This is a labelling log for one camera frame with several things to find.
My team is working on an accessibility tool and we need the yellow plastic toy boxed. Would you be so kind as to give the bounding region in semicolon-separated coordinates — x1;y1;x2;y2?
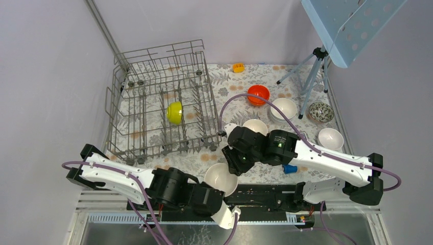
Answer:
232;63;245;73

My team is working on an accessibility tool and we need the beige floral ceramic bowl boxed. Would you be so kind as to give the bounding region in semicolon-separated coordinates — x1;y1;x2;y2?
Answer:
204;163;238;197

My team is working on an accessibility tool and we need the small white ceramic bowl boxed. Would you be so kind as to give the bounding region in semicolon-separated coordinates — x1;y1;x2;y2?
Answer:
318;128;344;151

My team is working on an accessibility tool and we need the orange plastic bowl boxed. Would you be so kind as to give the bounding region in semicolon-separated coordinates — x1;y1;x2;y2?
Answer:
248;100;267;107
247;85;270;101

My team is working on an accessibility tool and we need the yellow-green plastic bowl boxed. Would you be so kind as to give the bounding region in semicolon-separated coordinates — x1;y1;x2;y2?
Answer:
166;101;183;125

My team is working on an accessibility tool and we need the white ribbed ceramic bowl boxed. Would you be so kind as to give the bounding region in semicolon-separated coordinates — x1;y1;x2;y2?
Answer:
270;98;297;116

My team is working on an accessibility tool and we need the floral tablecloth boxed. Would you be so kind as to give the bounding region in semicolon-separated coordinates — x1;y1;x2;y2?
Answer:
104;64;330;179

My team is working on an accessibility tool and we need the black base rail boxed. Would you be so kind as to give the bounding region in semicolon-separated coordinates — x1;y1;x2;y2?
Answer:
146;183;321;222

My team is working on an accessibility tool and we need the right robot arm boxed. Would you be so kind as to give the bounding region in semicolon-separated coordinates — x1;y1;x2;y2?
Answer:
222;124;384;210

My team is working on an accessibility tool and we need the blue toy car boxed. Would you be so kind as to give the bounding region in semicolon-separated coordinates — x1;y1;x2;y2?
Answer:
282;164;298;174

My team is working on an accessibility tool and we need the grey wire dish rack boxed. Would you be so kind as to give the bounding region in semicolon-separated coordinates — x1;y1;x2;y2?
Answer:
105;39;221;165

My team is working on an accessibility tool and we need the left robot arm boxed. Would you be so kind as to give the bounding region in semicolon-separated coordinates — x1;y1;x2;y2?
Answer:
62;144;230;217

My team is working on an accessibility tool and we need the beige ribbed ceramic bowl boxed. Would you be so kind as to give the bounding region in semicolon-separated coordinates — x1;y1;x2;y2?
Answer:
243;119;268;136

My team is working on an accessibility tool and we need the light blue perforated stand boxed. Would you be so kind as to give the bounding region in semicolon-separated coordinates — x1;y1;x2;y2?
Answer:
277;0;405;98

